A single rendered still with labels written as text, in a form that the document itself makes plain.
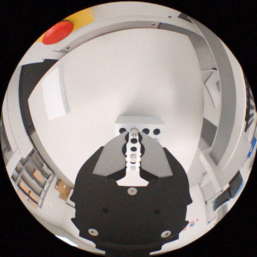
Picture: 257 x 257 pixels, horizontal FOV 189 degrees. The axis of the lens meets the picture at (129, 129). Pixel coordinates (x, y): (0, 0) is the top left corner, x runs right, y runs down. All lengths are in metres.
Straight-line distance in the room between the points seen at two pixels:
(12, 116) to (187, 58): 0.67
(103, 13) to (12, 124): 0.52
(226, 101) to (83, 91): 0.26
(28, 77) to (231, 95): 0.79
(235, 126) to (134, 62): 0.20
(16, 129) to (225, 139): 0.69
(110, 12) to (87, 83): 0.17
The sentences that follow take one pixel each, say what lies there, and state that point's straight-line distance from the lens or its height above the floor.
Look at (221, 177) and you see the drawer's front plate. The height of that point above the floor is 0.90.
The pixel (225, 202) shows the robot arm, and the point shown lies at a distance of 0.64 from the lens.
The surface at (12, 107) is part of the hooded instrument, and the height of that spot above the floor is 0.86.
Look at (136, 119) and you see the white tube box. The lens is 0.16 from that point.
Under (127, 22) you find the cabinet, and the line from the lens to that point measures 0.25.
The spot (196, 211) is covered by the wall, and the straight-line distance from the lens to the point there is 3.50.
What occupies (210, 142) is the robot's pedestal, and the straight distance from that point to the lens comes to 0.69.
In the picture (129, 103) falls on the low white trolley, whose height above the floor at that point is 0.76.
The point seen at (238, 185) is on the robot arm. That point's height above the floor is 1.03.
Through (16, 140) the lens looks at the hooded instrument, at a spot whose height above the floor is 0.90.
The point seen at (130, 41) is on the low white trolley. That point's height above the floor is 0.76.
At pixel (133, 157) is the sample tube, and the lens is 0.17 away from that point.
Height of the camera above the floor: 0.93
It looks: 62 degrees down
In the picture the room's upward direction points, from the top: 173 degrees counter-clockwise
